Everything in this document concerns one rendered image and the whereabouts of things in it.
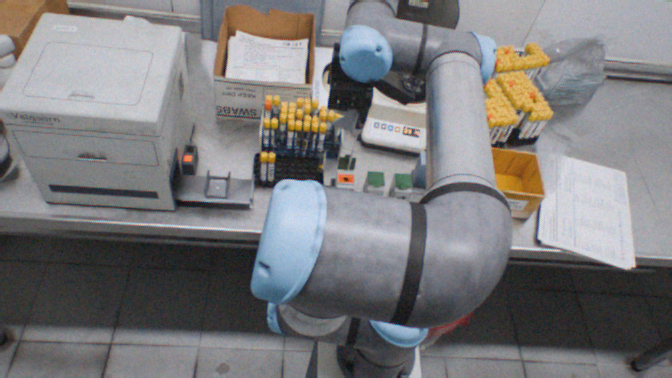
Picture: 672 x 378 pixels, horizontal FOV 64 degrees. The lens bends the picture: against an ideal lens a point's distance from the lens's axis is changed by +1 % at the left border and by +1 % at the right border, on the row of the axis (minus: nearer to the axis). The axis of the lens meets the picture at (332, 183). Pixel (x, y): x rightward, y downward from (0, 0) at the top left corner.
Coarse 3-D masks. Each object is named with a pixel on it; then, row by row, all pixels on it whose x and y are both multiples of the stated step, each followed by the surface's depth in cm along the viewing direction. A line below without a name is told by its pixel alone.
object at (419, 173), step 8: (424, 152) 126; (424, 160) 124; (416, 168) 129; (424, 168) 125; (416, 176) 127; (424, 176) 127; (416, 184) 130; (424, 184) 130; (416, 192) 130; (424, 192) 130
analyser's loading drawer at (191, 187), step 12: (180, 180) 120; (192, 180) 120; (204, 180) 120; (216, 180) 121; (228, 180) 117; (240, 180) 122; (252, 180) 120; (180, 192) 118; (192, 192) 118; (204, 192) 116; (216, 192) 119; (228, 192) 118; (240, 192) 120; (252, 192) 118; (252, 204) 119
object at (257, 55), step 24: (240, 24) 147; (264, 24) 147; (288, 24) 147; (312, 24) 147; (240, 48) 145; (264, 48) 147; (288, 48) 148; (312, 48) 140; (216, 72) 131; (240, 72) 140; (264, 72) 141; (288, 72) 142; (312, 72) 133; (216, 96) 131; (240, 96) 131; (264, 96) 131; (288, 96) 131; (240, 120) 138
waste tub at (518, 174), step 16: (496, 160) 133; (512, 160) 132; (528, 160) 132; (496, 176) 136; (512, 176) 137; (528, 176) 132; (512, 192) 122; (528, 192) 131; (544, 192) 123; (512, 208) 127; (528, 208) 126
